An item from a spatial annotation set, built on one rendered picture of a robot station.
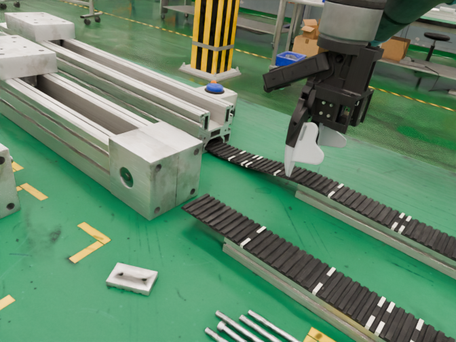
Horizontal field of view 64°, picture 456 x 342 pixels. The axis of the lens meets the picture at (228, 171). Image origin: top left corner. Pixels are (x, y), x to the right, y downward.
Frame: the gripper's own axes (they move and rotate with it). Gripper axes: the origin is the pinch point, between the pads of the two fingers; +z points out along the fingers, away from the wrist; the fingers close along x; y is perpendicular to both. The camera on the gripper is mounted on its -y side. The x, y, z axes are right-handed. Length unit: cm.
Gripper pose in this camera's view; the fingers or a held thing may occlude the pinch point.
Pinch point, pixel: (298, 160)
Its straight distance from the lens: 61.9
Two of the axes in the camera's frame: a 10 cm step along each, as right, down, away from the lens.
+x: 6.3, -3.3, 7.1
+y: 7.7, 4.0, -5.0
